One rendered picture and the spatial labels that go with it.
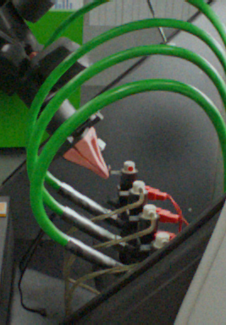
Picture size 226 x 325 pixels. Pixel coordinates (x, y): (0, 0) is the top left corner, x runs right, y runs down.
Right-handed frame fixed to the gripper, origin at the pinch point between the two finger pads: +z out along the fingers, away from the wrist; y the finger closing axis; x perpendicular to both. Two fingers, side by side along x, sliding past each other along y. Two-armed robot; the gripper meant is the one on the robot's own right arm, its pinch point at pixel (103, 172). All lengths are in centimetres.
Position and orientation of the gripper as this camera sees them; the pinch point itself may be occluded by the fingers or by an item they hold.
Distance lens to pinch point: 77.3
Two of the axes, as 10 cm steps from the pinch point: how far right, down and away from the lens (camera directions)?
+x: 1.2, -3.2, 9.4
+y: 7.7, -5.7, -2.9
